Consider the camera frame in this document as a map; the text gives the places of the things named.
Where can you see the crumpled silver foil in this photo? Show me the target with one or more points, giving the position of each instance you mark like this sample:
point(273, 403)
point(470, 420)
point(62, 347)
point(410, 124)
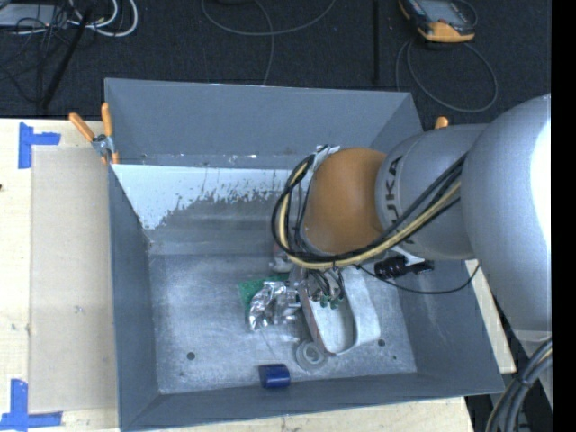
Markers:
point(270, 306)

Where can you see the blue block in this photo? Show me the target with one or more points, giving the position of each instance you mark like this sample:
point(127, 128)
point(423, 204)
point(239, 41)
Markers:
point(274, 375)

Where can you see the pale cardboard board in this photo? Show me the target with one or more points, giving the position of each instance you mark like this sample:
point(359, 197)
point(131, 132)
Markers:
point(67, 263)

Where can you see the green flat board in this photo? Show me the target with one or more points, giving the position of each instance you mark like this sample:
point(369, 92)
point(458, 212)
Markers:
point(246, 291)

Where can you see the grey metal bin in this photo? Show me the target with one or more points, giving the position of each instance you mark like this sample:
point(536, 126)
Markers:
point(202, 295)

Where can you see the black cylinder on white bracket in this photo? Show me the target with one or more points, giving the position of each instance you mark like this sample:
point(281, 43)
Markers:
point(390, 268)

